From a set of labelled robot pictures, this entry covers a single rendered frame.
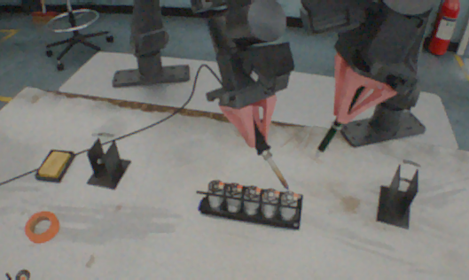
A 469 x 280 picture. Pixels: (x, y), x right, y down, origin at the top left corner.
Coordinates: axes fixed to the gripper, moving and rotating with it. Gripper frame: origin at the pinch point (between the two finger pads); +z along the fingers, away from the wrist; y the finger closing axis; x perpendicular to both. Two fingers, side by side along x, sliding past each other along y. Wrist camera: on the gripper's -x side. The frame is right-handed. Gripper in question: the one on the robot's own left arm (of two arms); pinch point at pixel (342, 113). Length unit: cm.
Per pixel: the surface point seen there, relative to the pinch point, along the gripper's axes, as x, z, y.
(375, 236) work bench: 15.3, 17.0, 4.8
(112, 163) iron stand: -26.0, 27.4, -13.5
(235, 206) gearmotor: -6.5, 20.8, -1.9
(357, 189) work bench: 15.8, 16.4, -5.3
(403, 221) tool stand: 20.7, 14.5, 3.3
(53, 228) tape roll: -33.8, 33.2, -1.9
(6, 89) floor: -117, 137, -183
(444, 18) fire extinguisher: 185, -8, -193
